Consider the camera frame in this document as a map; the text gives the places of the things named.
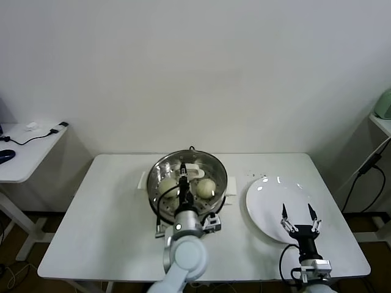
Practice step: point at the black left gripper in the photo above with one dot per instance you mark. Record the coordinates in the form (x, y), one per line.
(185, 198)

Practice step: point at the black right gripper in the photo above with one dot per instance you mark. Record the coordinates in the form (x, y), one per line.
(307, 241)

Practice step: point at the glass pot lid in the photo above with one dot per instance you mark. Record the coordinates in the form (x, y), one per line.
(195, 172)

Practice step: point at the white steamed baozi bun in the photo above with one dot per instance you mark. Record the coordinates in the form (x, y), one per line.
(206, 187)
(168, 186)

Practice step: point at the perforated steel steamer basket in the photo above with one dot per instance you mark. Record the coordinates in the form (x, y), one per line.
(220, 171)

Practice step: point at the white round plate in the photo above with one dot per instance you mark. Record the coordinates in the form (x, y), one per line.
(262, 198)

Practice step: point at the scattered dark crumbs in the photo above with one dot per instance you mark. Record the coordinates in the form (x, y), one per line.
(255, 175)

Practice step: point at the white table with slanted leg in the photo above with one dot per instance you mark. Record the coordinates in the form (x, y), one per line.
(382, 123)

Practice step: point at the pale green appliance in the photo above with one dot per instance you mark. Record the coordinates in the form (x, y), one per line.
(384, 105)

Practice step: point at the white side table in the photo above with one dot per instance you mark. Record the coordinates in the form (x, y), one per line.
(30, 158)

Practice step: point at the small white object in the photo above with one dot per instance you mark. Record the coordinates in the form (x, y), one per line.
(32, 125)

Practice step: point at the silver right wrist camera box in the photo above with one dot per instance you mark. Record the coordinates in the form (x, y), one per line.
(317, 268)

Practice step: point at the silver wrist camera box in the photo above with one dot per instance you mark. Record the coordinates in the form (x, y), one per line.
(212, 222)
(317, 268)

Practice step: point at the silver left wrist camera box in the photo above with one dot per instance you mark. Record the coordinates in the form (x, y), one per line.
(212, 222)

